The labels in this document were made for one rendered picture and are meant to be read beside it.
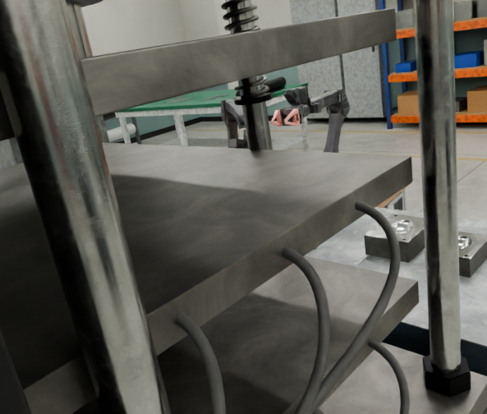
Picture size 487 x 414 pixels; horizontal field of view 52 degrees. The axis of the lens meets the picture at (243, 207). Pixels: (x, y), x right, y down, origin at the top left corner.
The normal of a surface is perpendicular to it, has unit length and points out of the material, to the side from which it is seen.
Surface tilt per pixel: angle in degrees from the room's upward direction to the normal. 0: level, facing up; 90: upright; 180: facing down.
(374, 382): 0
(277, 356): 0
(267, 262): 90
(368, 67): 90
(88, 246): 90
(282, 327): 0
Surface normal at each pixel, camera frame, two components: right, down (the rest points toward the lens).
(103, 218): 0.78, 0.07
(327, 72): -0.68, 0.34
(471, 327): -0.16, -0.93
